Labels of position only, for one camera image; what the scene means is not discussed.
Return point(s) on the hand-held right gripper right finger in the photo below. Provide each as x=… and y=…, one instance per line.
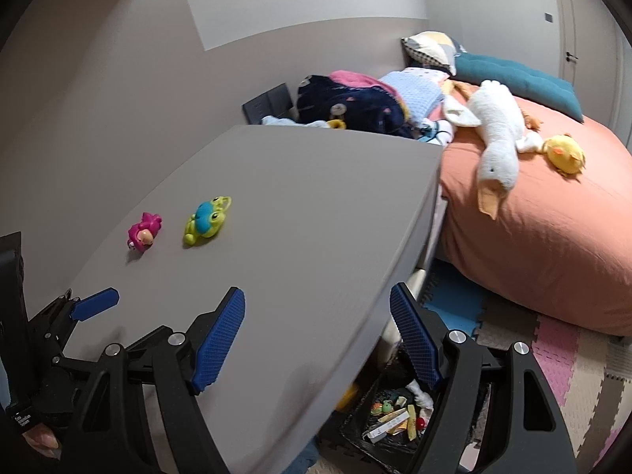
x=414, y=335

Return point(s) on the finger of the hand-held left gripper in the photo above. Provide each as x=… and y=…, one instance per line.
x=96, y=301

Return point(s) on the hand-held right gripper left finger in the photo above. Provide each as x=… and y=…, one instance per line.
x=219, y=335

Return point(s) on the black bag trash bin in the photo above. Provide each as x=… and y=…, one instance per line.
x=355, y=429

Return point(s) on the person's left hand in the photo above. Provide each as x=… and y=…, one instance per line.
x=42, y=442

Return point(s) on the green orange small item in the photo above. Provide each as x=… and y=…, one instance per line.
x=382, y=407

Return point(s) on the pink toy figure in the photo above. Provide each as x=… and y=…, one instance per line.
x=143, y=234

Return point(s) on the blue green turtle toy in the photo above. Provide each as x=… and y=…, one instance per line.
x=205, y=219

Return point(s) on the bed with orange sheet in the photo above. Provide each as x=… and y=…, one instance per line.
x=543, y=237

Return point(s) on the pastel foam puzzle mat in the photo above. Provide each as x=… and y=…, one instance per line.
x=577, y=385

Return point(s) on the small white cloth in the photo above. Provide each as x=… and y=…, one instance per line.
x=286, y=121

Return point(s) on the white goose plush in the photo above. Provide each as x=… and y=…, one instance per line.
x=498, y=123

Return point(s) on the yellow duck plush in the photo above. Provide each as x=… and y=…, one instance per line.
x=565, y=154

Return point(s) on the black box device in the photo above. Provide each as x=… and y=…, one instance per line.
x=266, y=103

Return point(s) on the navy printed blanket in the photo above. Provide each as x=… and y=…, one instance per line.
x=355, y=106

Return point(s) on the light blue knit blanket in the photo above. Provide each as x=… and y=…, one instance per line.
x=417, y=94

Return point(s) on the pink cloth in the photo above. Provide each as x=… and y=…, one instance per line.
x=360, y=80

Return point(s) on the teal cushion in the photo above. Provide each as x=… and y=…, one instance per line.
x=518, y=81

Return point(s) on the checkered patchwork pillow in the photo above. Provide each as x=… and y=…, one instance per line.
x=429, y=49

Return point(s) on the white door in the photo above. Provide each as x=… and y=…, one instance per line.
x=582, y=34

